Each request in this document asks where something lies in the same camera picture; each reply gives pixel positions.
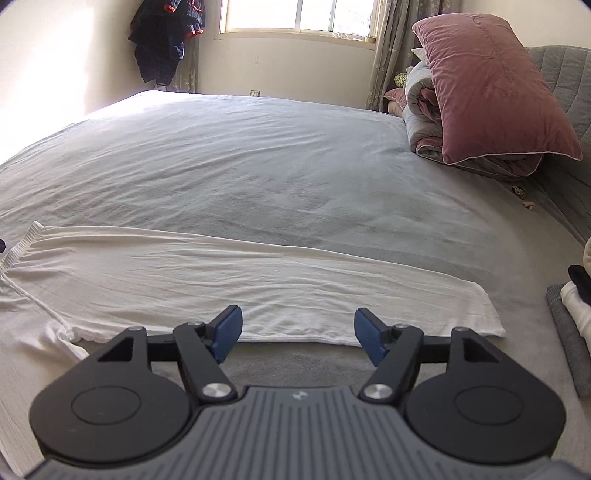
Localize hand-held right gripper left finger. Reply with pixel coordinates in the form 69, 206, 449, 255
97, 305, 244, 403

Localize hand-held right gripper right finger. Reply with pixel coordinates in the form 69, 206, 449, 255
353, 307, 498, 403

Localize white pants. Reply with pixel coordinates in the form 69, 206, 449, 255
0, 220, 506, 365

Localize grey folded garment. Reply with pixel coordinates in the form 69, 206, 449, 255
546, 284, 591, 400

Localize white folded garment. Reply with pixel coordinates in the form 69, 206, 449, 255
560, 281, 591, 357

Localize folded grey pink quilt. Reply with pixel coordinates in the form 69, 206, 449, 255
402, 46, 544, 179

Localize black folded garment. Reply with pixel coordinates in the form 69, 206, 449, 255
568, 264, 591, 296

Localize small pink pillow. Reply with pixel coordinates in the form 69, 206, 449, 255
383, 88, 410, 116

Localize pink velvet pillow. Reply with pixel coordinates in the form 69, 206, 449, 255
412, 13, 583, 165

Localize dark hanging jacket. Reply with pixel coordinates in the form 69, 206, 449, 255
128, 0, 205, 85

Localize grey quilted headboard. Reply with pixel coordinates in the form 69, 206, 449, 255
526, 45, 591, 241

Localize window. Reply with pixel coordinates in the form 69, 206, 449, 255
217, 0, 377, 45

